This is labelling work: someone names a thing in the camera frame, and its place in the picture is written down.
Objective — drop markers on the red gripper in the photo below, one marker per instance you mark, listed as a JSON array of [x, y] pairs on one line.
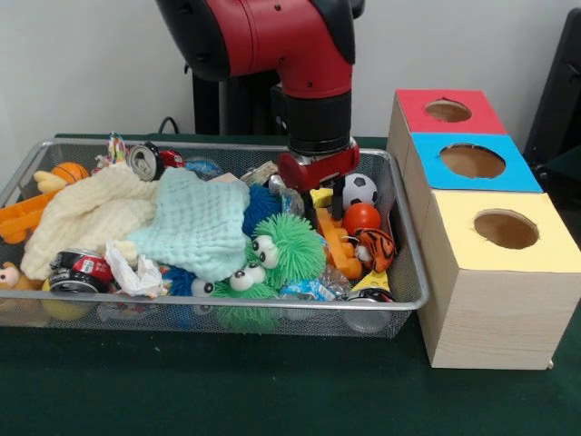
[[318, 171]]

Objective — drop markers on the clear plastic packet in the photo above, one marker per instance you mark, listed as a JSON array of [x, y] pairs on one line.
[[289, 200]]

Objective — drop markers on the mint green muslin cloth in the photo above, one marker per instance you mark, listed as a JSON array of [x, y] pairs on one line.
[[195, 227]]

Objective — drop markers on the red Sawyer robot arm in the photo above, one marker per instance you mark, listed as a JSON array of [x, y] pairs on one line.
[[290, 41]]

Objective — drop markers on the shallow clear mesh bin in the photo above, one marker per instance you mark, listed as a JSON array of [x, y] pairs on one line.
[[410, 263]]

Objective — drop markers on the wooden box with three holes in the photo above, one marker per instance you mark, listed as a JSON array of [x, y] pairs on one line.
[[490, 318]]

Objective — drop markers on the small red ball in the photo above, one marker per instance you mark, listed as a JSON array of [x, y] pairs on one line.
[[363, 218]]

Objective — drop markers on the small soccer ball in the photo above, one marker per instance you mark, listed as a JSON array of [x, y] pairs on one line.
[[363, 188]]

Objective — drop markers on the orange toy block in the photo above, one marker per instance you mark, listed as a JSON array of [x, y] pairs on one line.
[[340, 252]]

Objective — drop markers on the large green spiky ball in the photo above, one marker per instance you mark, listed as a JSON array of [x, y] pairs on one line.
[[292, 250]]

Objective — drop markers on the blue spiky rubber ball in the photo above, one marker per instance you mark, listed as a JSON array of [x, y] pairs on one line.
[[261, 207]]

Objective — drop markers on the orange tiger plush toy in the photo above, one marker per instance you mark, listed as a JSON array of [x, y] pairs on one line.
[[377, 248]]

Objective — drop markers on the small green spiky ball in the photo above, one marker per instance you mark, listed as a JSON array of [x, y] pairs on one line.
[[243, 309]]

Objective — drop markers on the cream muslin cloth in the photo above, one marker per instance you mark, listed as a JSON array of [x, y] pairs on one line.
[[82, 213]]

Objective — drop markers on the red and black soda can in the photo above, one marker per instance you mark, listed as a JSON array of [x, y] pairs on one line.
[[86, 270]]

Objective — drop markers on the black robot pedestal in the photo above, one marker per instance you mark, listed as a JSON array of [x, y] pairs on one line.
[[236, 100]]

